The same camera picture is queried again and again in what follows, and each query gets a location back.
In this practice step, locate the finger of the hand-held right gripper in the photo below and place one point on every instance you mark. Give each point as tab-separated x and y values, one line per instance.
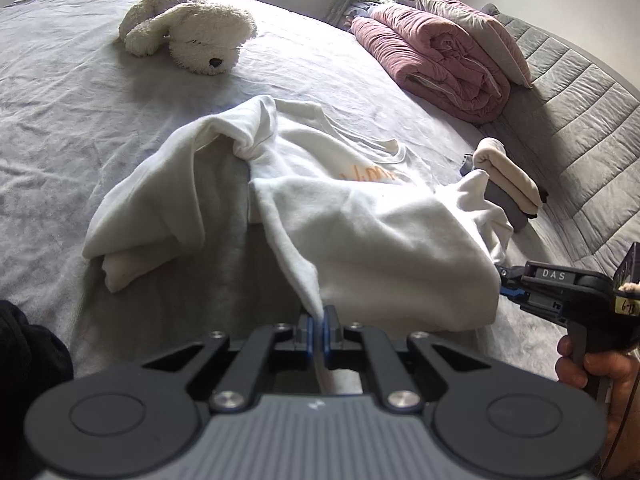
510	274
511	294

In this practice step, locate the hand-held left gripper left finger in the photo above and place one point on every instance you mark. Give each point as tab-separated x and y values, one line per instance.
311	332

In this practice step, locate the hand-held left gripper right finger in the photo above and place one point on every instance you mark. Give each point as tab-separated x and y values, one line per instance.
327	332

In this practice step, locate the white sweatshirt with orange print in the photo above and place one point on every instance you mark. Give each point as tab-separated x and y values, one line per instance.
375	240

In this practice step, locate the person's right hand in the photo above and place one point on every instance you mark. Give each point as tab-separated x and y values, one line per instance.
600	370

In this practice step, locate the folded grey sweater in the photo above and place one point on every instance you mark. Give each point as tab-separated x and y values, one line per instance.
517	215

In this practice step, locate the folded cream garment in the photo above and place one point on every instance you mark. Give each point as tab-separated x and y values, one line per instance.
505	170

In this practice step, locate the grey quilted headboard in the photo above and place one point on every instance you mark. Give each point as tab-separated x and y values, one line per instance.
575	110

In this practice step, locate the folded pink quilt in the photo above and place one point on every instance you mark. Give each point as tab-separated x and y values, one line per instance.
440	60

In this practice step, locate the pink and grey pillow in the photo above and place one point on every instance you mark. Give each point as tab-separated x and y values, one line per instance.
480	35

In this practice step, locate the person's black fuzzy garment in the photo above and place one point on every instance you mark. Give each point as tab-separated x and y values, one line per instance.
30	350

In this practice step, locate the white plush dog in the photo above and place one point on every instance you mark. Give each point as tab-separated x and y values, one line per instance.
200	30

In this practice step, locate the grey bed sheet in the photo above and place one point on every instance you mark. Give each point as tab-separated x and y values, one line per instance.
75	110

